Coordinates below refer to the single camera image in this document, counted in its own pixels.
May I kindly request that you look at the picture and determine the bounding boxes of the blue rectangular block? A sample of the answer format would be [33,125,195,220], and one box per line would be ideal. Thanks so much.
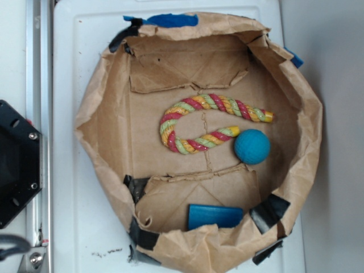
[188,204,243,230]

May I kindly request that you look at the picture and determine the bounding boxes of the aluminium frame rail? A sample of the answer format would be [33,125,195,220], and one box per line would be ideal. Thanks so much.
[18,1,55,272]

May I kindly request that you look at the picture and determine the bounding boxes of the grey cable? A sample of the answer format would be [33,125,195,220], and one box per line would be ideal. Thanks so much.
[0,234,31,261]

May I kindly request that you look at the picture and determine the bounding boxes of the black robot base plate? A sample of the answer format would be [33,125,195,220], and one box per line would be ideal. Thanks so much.
[1,100,42,229]

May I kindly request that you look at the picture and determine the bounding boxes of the blue tape strip top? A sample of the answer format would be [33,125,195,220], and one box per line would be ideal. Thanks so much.
[123,14,199,28]

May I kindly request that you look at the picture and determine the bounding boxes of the blue tape piece right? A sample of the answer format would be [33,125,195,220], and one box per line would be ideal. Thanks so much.
[284,47,304,68]

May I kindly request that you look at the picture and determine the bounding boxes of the pink green yellow rope toy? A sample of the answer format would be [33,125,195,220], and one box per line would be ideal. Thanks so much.
[159,93,274,155]

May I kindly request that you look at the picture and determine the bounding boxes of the brown paper bag tray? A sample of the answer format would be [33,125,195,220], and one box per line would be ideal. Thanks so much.
[75,13,322,272]

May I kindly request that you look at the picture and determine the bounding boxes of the blue dimpled ball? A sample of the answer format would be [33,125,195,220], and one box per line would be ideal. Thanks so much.
[234,129,271,165]

